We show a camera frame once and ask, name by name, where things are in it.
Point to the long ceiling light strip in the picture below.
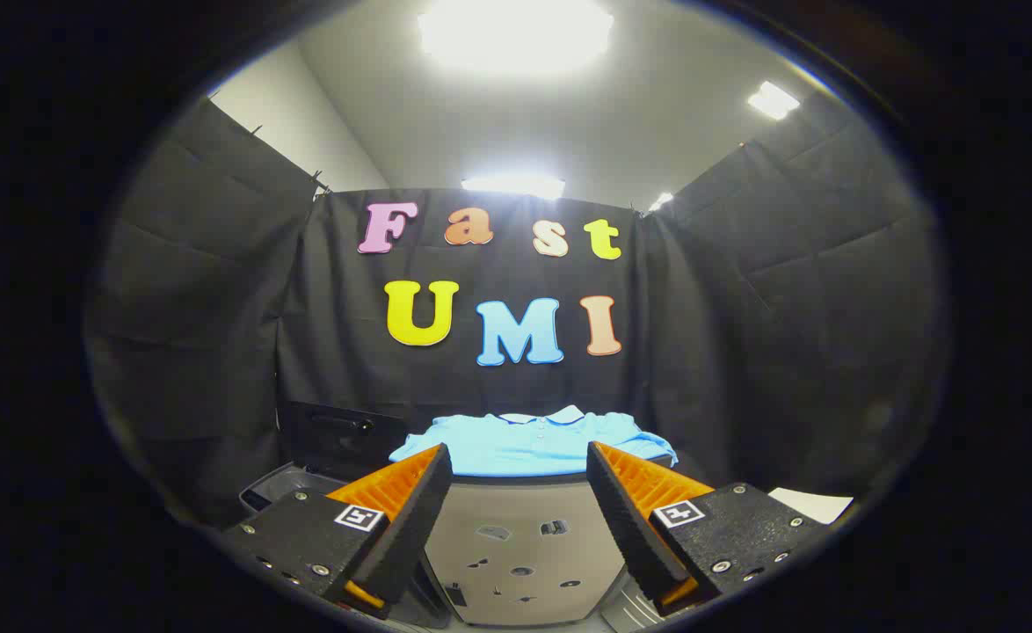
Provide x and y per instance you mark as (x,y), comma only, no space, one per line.
(513,185)

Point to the small ceiling light panel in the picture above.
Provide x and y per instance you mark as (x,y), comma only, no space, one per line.
(773,100)

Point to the tiny ceiling light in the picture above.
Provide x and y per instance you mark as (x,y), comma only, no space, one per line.
(660,201)

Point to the light blue polo shirt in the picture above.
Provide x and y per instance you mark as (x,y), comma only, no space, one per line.
(525,444)

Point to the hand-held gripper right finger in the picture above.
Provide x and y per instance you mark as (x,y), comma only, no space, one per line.
(630,527)

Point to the large ceiling light panel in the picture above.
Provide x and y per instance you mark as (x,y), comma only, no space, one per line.
(516,31)

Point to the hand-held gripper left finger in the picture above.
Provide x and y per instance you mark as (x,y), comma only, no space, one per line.
(406,527)

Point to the white paper sheet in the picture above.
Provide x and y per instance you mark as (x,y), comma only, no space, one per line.
(810,504)

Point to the grey table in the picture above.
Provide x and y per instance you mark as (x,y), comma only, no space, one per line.
(516,510)

